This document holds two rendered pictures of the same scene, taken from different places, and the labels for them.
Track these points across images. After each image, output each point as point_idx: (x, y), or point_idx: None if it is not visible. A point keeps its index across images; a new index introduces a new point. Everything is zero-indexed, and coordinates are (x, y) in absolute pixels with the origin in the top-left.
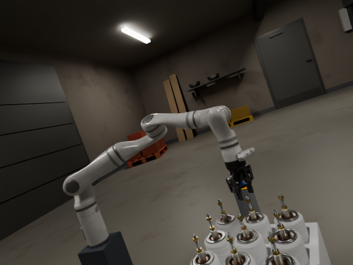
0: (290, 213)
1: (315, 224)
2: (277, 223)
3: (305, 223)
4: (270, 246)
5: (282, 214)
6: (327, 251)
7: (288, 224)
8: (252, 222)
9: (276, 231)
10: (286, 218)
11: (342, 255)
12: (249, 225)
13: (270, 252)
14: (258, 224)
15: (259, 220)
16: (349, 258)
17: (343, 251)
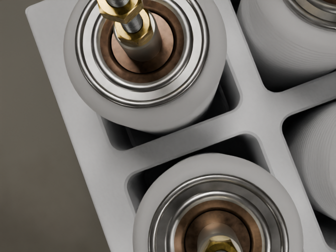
0: (107, 38)
1: (43, 8)
2: (217, 72)
3: (45, 51)
4: (275, 125)
5: (130, 74)
6: (16, 92)
7: (211, 4)
8: (282, 216)
9: (323, 19)
10: (177, 31)
11: (23, 46)
12: (299, 232)
13: (315, 104)
14: (266, 178)
15: (239, 183)
16: (28, 27)
17: (2, 50)
